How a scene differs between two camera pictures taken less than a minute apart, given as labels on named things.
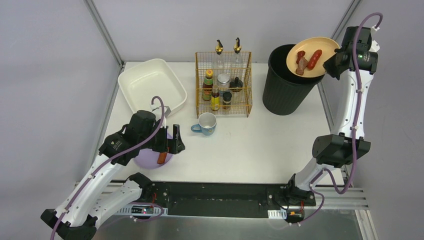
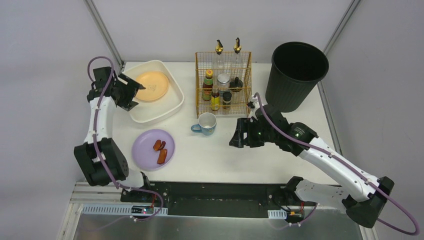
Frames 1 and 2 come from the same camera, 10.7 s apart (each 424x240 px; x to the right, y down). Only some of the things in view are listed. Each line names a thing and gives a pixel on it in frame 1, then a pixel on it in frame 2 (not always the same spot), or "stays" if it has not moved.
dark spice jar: (227, 99) stays
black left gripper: (168, 142) to (125, 91)
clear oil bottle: (219, 65) stays
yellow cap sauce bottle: (208, 84) stays
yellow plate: (309, 46) to (156, 84)
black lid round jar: (236, 85) stays
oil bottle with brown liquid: (237, 65) stays
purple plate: (147, 158) stays
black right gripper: (337, 62) to (247, 132)
